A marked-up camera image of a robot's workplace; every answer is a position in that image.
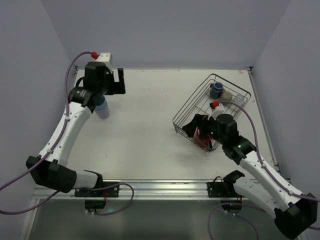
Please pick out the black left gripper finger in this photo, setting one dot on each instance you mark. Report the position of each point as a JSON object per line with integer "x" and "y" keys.
{"x": 118, "y": 88}
{"x": 121, "y": 81}

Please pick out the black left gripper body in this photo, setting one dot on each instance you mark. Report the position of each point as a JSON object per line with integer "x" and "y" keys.
{"x": 116, "y": 83}

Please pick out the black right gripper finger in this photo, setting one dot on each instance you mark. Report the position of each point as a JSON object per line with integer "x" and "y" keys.
{"x": 191, "y": 127}
{"x": 203, "y": 137}

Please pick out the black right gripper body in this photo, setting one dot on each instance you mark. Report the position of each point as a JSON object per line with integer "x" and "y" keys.
{"x": 202, "y": 125}

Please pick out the red mug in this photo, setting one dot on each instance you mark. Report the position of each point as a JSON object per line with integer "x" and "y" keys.
{"x": 198, "y": 143}

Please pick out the lilac plastic cup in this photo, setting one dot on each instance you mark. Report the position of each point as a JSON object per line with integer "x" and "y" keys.
{"x": 103, "y": 114}

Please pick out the dark blue mug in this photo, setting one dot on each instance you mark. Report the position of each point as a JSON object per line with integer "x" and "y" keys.
{"x": 216, "y": 90}

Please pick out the beige small cup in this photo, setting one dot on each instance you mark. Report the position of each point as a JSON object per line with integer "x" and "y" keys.
{"x": 226, "y": 96}

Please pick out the clear glass cup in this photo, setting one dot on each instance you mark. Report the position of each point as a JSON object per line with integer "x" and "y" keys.
{"x": 238, "y": 98}

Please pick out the light blue plastic cup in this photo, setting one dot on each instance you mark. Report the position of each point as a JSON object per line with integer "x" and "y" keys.
{"x": 102, "y": 104}

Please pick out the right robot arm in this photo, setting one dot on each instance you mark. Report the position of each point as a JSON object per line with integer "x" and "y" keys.
{"x": 291, "y": 210}

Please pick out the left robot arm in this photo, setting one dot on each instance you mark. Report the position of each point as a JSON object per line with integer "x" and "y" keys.
{"x": 49, "y": 168}

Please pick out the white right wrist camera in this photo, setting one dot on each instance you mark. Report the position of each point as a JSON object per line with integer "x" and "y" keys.
{"x": 217, "y": 109}

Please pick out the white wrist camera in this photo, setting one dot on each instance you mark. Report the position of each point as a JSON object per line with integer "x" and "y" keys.
{"x": 106, "y": 58}
{"x": 217, "y": 109}

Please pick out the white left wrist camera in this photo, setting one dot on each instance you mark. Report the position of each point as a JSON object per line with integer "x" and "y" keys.
{"x": 106, "y": 58}

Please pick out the grey wire dish rack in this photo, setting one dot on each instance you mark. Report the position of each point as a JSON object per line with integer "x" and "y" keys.
{"x": 199, "y": 103}

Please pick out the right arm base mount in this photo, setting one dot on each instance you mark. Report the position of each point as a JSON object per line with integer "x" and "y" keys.
{"x": 222, "y": 187}

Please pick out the aluminium mounting rail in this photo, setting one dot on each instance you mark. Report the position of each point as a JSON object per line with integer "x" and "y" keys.
{"x": 156, "y": 190}

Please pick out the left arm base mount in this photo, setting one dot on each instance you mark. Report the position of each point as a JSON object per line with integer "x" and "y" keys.
{"x": 95, "y": 200}

